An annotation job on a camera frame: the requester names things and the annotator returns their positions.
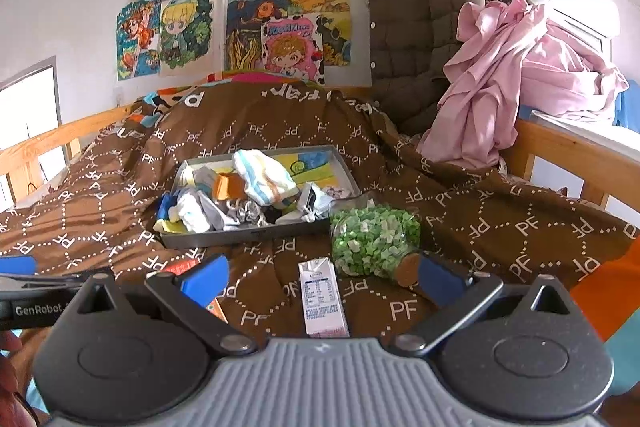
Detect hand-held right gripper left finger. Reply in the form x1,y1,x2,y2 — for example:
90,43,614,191
74,253,258,356

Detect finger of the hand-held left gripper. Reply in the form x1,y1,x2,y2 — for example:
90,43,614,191
0,255,38,276
0,266,115,293

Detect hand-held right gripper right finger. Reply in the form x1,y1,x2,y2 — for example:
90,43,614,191
389,252,577,356

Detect white and grey sock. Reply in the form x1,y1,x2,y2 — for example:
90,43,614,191
192,167,238,232

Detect white baby socks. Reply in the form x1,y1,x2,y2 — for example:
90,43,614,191
176,189,211,233

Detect grey drawstring pouch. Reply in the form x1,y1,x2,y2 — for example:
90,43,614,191
225,198,268,228

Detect blue and yellow cloth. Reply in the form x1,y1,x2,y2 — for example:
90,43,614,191
155,193,182,234

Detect orange plastic bowl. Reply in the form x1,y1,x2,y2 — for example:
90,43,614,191
212,172,247,202

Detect colourful striped towel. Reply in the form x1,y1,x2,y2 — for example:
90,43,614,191
232,149,300,210

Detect white cloth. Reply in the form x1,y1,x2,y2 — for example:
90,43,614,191
297,181,332,224

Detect grey tray with frog drawing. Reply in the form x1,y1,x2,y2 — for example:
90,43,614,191
159,144,362,250

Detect person's left hand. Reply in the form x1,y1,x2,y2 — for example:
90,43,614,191
0,332,43,427

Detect orange and white paper packet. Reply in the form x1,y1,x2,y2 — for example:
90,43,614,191
162,258,228,323

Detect glass jar of green stars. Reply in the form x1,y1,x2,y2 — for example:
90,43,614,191
328,202,423,290

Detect brown printed blanket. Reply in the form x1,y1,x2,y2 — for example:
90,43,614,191
0,72,640,343

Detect small milk carton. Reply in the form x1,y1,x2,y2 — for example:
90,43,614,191
298,259,351,339

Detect window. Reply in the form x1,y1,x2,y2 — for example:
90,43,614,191
0,62,62,208

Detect pink garment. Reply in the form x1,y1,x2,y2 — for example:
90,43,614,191
417,0,628,168

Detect dark green quilted jacket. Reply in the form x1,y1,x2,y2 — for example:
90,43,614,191
367,0,526,135

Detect wooden bed frame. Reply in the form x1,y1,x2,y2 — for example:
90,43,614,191
0,104,640,233

